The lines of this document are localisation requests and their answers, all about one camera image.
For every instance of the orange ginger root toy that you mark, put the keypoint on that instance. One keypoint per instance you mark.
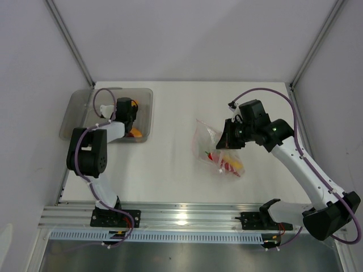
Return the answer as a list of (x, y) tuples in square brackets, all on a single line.
[(134, 104)]

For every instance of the left aluminium frame post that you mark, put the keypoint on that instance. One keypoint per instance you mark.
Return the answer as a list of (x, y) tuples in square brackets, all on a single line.
[(69, 41)]

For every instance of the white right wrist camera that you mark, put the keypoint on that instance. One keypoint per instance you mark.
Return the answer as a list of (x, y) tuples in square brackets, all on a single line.
[(236, 117)]

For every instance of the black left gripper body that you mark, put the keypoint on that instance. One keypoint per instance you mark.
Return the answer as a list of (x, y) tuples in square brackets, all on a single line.
[(133, 115)]

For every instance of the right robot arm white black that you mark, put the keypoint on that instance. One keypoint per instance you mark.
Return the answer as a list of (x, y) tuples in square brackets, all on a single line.
[(330, 207)]

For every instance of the right aluminium frame post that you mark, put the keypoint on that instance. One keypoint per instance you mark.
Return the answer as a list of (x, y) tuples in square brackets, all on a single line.
[(318, 41)]

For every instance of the aluminium frame post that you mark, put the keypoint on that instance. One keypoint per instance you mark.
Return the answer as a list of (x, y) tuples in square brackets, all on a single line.
[(318, 41), (69, 41)]

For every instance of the clear pink zip top bag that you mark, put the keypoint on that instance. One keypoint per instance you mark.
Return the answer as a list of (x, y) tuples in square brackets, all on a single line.
[(204, 140)]

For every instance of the grey translucent plastic tray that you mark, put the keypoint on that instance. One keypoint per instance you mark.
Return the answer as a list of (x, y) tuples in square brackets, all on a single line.
[(80, 111)]

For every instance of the grey slotted cable duct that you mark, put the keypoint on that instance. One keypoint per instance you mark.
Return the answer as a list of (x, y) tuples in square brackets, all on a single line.
[(159, 236)]

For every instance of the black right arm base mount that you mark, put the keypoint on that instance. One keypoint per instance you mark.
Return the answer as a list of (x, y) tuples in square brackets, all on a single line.
[(261, 221)]

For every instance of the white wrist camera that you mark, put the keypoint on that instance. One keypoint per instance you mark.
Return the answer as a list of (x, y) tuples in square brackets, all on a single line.
[(236, 117), (107, 111)]

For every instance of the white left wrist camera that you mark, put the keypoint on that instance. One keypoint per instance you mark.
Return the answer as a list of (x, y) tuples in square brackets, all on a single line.
[(107, 111)]

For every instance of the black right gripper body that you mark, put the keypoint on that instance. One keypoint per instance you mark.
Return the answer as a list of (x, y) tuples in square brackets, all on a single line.
[(248, 130)]

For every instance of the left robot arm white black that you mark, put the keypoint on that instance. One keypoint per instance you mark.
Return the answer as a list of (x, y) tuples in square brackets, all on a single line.
[(87, 156)]

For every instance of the yellow lemon toy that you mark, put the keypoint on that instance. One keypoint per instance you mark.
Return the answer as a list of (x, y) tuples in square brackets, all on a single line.
[(233, 162)]

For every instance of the red grapefruit wedge toy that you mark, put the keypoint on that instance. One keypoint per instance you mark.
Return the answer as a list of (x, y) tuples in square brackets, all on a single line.
[(134, 133)]

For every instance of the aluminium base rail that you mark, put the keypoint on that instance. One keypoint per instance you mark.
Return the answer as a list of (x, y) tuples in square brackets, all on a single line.
[(184, 217)]

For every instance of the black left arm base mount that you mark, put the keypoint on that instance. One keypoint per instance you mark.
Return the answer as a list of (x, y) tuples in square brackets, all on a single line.
[(109, 219)]

